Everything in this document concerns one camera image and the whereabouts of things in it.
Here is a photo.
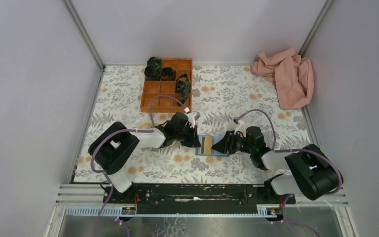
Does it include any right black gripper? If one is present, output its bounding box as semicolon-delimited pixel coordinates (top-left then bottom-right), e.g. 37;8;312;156
211;130;254;155

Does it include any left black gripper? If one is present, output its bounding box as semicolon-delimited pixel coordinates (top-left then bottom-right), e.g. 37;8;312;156
173;124;201;148

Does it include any blue leather card holder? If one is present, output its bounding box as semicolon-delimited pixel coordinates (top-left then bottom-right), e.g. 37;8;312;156
195;135;229;157

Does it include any gold striped credit card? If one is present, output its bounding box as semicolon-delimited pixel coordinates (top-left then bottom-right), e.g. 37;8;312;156
199;136;213;155

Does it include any beige oval tray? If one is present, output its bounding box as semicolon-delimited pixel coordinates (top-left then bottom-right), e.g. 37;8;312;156
138;122;156;130

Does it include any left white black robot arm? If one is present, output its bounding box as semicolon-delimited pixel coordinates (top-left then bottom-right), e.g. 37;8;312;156
88;112;201;203

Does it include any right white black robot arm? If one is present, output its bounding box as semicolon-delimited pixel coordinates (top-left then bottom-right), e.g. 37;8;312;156
212;126;343;203

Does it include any floral patterned table mat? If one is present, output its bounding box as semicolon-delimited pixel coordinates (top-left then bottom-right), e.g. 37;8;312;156
73;65;310;184

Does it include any orange compartment organizer box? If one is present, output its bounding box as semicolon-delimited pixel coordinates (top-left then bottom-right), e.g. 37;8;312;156
140;58;193;113

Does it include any dark rolled belt middle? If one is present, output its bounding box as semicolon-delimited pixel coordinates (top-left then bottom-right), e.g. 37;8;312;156
160;67;176;81

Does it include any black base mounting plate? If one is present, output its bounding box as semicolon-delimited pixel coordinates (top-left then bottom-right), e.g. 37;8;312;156
103;183;296;215

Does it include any dark rolled belt top-left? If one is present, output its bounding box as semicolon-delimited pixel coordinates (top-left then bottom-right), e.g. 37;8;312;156
144;66;161;81

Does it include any dark rolled belt outside box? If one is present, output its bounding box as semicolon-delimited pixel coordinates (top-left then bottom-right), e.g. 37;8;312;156
147;56;162;69

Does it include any pink crumpled cloth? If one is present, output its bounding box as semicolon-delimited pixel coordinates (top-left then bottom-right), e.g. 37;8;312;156
250;47;314;110

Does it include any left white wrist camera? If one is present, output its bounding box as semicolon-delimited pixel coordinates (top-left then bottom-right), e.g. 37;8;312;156
184;108;200;128

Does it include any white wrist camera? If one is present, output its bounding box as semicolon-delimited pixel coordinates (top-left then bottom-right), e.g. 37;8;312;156
184;108;200;128
233;117;246;133

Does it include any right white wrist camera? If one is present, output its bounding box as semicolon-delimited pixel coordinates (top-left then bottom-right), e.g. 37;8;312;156
233;117;246;133

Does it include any white slotted cable duct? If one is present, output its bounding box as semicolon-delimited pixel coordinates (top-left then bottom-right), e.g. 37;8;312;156
64;204;287;219

